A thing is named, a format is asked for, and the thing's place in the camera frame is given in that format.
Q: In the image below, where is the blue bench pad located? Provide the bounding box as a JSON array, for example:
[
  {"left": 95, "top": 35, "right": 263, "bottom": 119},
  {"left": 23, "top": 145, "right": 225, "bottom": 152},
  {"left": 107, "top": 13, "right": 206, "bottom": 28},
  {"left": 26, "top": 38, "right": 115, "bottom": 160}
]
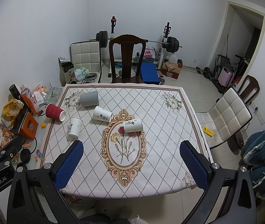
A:
[{"left": 140, "top": 63, "right": 160, "bottom": 84}]

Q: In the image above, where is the pink suitcase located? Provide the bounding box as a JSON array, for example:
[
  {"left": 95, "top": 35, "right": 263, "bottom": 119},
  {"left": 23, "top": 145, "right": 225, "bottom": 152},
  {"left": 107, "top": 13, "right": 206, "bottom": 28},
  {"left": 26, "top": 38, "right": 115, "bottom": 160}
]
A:
[{"left": 218, "top": 67, "right": 234, "bottom": 88}]

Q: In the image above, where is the cardboard box on floor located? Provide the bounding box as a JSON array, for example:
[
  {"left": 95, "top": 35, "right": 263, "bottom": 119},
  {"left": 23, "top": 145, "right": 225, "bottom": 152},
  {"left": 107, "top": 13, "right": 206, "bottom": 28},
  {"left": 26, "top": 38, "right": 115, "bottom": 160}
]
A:
[{"left": 161, "top": 59, "right": 183, "bottom": 79}]

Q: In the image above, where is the white padded chair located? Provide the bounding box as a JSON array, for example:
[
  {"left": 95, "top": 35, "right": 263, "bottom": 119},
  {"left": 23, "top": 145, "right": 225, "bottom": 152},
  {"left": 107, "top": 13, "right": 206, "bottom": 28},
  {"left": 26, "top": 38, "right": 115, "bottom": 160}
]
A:
[
  {"left": 70, "top": 41, "right": 102, "bottom": 83},
  {"left": 196, "top": 88, "right": 253, "bottom": 149}
]

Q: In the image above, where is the white padded chair right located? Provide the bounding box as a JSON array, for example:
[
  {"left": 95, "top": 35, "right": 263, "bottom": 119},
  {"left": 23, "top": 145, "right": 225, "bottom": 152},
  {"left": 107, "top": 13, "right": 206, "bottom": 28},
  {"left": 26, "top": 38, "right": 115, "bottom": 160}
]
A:
[{"left": 196, "top": 88, "right": 253, "bottom": 149}]

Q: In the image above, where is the floral diamond pattern tablecloth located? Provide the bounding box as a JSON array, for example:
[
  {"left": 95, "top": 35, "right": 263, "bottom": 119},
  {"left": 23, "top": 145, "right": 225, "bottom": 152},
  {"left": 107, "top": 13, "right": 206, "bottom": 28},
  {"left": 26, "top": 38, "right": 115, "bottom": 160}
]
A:
[{"left": 37, "top": 83, "right": 212, "bottom": 199}]

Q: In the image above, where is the white padded chair back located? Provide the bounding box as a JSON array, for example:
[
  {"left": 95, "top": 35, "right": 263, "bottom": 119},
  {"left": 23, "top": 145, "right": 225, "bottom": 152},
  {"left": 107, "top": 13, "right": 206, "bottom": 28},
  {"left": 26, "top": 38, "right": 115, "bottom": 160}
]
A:
[{"left": 70, "top": 41, "right": 102, "bottom": 83}]

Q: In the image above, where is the grey ribbed cup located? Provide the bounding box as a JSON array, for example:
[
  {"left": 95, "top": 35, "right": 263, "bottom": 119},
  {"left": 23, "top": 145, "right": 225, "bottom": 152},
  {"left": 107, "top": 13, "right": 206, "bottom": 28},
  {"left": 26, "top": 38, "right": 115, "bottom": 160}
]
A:
[{"left": 80, "top": 91, "right": 99, "bottom": 107}]

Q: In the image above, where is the black round lid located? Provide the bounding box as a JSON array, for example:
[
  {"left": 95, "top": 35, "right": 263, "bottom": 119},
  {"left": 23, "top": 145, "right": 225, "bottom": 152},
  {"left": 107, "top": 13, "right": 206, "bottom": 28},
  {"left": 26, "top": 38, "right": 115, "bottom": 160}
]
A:
[{"left": 20, "top": 149, "right": 31, "bottom": 164}]

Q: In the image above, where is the dark wooden chair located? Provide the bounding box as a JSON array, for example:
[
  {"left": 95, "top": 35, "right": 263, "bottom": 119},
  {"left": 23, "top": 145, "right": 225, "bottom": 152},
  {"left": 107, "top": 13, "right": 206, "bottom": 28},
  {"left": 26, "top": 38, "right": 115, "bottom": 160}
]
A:
[
  {"left": 109, "top": 34, "right": 146, "bottom": 84},
  {"left": 237, "top": 75, "right": 260, "bottom": 105}
]

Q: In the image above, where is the orange box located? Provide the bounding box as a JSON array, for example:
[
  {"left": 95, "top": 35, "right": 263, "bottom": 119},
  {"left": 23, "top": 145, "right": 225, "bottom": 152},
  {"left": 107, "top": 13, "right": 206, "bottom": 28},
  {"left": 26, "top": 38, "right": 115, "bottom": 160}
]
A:
[{"left": 11, "top": 108, "right": 38, "bottom": 140}]

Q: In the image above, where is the white paper cup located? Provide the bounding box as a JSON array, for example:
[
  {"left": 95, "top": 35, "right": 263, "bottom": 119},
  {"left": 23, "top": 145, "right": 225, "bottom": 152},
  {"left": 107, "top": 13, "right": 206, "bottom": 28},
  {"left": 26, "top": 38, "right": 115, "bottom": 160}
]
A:
[
  {"left": 92, "top": 106, "right": 112, "bottom": 122},
  {"left": 123, "top": 118, "right": 143, "bottom": 133},
  {"left": 68, "top": 117, "right": 83, "bottom": 138}
]

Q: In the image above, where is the white red plastic bag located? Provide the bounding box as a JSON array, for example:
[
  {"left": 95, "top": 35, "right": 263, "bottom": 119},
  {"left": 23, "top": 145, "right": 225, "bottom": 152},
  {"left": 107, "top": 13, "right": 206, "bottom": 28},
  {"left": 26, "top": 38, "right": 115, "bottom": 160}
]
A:
[{"left": 144, "top": 47, "right": 156, "bottom": 60}]

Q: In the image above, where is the yellow plastic bag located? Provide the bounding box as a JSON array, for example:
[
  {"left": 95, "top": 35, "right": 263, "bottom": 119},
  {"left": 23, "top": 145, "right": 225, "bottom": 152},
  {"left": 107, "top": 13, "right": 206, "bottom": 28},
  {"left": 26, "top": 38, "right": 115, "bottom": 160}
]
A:
[{"left": 1, "top": 99, "right": 24, "bottom": 130}]

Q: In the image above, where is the red ribbed paper cup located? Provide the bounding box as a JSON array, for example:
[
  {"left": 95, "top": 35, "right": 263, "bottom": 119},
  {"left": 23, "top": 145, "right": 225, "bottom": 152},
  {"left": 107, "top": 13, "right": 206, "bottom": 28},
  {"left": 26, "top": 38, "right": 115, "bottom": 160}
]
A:
[{"left": 45, "top": 103, "right": 66, "bottom": 122}]

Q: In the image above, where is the black bottle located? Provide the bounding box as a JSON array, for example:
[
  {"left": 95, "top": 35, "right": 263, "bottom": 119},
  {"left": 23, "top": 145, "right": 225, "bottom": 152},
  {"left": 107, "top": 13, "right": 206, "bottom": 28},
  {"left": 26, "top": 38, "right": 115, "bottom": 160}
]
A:
[{"left": 9, "top": 84, "right": 32, "bottom": 113}]

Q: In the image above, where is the dark wooden chair far right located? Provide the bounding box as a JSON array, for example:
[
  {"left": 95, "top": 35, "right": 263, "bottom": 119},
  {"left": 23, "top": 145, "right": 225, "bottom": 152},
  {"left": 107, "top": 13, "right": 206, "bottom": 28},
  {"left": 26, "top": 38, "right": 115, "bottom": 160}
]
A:
[{"left": 237, "top": 75, "right": 260, "bottom": 105}]

